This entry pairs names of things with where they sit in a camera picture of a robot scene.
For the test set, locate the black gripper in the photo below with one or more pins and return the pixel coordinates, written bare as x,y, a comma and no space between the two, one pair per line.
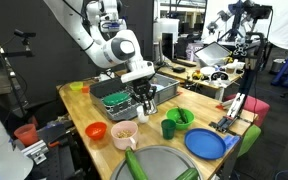
141,87

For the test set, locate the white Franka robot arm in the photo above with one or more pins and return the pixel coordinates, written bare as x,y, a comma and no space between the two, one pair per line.
84,36

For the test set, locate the white mug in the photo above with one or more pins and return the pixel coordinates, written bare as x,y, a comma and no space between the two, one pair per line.
142,117

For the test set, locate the light blue plate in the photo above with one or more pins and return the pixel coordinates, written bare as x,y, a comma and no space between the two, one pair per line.
157,87

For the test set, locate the bright green bowl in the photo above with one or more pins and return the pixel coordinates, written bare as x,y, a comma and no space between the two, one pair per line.
172,116

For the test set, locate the wooden office desk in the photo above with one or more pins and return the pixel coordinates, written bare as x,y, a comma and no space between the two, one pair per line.
164,71

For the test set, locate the green plastic plate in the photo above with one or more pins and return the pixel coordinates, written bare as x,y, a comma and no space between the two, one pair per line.
115,99

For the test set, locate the dark green plastic cup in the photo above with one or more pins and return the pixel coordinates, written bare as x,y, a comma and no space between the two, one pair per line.
168,130

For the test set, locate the small dark green vegetable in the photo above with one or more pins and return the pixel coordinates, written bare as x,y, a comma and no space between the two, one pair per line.
182,116

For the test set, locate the black power adapter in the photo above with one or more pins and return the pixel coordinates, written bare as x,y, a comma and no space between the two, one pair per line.
179,69

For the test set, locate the black keyboard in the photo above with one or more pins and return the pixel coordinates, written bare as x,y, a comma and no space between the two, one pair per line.
184,62

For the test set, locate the yellow toy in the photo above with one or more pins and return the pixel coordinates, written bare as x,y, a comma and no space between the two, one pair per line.
196,75

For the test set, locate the black computer monitor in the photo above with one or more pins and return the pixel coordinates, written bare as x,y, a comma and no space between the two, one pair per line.
167,46

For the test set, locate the red colander bowl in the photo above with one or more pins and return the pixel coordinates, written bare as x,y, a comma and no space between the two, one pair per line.
95,131

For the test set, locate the small orange object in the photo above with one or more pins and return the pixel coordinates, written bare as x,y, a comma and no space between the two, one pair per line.
85,90

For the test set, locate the pink box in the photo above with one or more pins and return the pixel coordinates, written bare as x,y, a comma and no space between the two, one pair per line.
190,50

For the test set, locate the white bowl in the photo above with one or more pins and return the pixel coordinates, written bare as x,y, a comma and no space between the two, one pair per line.
207,70

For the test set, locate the grey round metal tray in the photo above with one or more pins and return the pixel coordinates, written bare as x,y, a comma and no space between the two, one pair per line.
164,163

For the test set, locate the long green cucumber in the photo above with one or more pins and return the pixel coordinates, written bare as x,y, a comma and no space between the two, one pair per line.
134,165

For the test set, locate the blue plastic plate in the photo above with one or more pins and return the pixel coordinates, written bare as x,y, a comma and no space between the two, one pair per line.
204,144

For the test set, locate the white headset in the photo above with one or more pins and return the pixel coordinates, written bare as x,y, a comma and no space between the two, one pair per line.
219,76

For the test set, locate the clear plastic box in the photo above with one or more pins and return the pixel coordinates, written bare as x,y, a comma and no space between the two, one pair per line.
212,53

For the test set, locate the short green cucumber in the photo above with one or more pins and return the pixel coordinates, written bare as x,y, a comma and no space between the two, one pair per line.
188,175

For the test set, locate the blue cloth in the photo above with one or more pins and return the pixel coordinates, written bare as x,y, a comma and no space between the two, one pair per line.
231,141

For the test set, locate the green chair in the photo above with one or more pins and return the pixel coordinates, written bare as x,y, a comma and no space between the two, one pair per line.
250,138

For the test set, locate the pink stool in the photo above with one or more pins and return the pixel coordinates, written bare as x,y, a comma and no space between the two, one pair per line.
259,108

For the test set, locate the orange plastic cup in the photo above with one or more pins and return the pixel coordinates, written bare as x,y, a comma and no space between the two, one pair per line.
26,136

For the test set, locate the white rounded cover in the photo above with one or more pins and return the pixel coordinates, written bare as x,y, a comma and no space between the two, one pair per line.
0,150

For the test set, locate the black folding camera stand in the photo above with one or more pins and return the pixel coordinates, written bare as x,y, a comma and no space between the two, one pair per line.
230,115

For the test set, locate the aluminium extrusion bracket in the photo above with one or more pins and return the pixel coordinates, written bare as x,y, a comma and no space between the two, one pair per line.
34,150

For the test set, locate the black camera rig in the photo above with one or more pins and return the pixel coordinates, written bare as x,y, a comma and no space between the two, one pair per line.
257,10

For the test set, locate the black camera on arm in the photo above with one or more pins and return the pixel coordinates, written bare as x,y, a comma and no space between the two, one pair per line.
22,33

